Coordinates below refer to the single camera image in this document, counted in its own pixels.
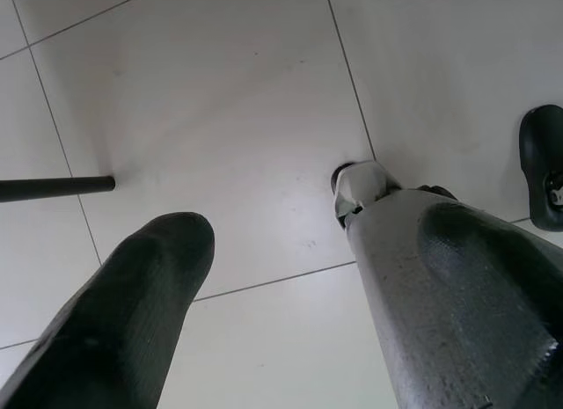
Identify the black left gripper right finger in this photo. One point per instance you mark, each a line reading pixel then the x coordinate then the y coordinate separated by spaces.
pixel 506 286

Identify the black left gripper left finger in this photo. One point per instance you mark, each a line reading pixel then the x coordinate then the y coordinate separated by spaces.
pixel 114 321

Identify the black metal table leg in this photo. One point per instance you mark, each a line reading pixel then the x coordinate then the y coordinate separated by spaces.
pixel 53 188

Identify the grey robot left leg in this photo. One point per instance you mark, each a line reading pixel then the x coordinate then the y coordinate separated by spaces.
pixel 396 294

